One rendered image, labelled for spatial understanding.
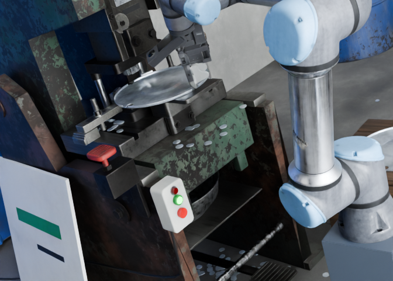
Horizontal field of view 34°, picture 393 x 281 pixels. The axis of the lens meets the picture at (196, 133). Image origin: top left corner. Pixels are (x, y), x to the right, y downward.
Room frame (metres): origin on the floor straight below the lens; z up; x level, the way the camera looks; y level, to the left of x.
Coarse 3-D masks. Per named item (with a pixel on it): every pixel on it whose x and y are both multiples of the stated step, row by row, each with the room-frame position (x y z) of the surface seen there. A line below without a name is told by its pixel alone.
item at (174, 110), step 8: (208, 80) 1.74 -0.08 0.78; (216, 80) 1.72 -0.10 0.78; (200, 88) 1.69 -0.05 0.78; (208, 88) 1.68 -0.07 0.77; (184, 96) 1.66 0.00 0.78; (192, 96) 1.64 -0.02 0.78; (160, 104) 1.75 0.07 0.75; (168, 104) 1.74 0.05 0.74; (176, 104) 1.76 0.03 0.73; (184, 104) 1.64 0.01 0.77; (152, 112) 1.79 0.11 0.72; (160, 112) 1.76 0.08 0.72; (168, 112) 1.74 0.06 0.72; (176, 112) 1.75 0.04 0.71; (184, 112) 1.77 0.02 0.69; (192, 112) 1.79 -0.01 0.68; (168, 120) 1.74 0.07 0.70; (176, 120) 1.75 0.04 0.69; (184, 120) 1.76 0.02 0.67; (192, 120) 1.78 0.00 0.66; (168, 128) 1.75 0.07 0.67; (176, 128) 1.74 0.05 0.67; (184, 128) 1.76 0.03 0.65
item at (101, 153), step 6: (102, 144) 1.55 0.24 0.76; (96, 150) 1.52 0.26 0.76; (102, 150) 1.51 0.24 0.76; (108, 150) 1.50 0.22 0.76; (114, 150) 1.50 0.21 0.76; (90, 156) 1.50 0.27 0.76; (96, 156) 1.49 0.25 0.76; (102, 156) 1.48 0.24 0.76; (108, 156) 1.49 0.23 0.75; (102, 162) 1.51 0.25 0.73; (108, 162) 1.52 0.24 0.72
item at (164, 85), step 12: (156, 72) 1.95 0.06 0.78; (168, 72) 1.91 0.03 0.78; (180, 72) 1.88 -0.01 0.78; (144, 84) 1.87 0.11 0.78; (156, 84) 1.82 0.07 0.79; (168, 84) 1.78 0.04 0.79; (180, 84) 1.77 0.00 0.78; (120, 96) 1.82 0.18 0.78; (132, 96) 1.79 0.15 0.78; (144, 96) 1.76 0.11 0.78; (156, 96) 1.73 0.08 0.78; (168, 96) 1.70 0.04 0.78; (180, 96) 1.67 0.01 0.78
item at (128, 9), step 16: (112, 0) 1.81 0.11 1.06; (128, 0) 1.84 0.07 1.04; (144, 0) 1.88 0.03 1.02; (128, 16) 1.83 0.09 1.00; (144, 16) 1.87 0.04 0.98; (96, 32) 1.85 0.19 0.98; (112, 32) 1.79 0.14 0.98; (128, 32) 1.79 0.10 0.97; (144, 32) 1.82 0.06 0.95; (96, 48) 1.87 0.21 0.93; (112, 48) 1.81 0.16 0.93; (128, 48) 1.80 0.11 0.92; (144, 48) 1.81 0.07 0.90
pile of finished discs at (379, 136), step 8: (392, 128) 1.94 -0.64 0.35; (368, 136) 1.93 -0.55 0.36; (376, 136) 1.92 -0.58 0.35; (384, 136) 1.90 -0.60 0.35; (392, 136) 1.89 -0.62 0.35; (384, 144) 1.84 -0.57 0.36; (392, 144) 1.82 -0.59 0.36; (384, 152) 1.79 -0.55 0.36; (392, 152) 1.77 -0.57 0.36; (384, 160) 1.75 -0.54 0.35; (392, 160) 1.74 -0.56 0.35; (392, 168) 1.69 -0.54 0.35
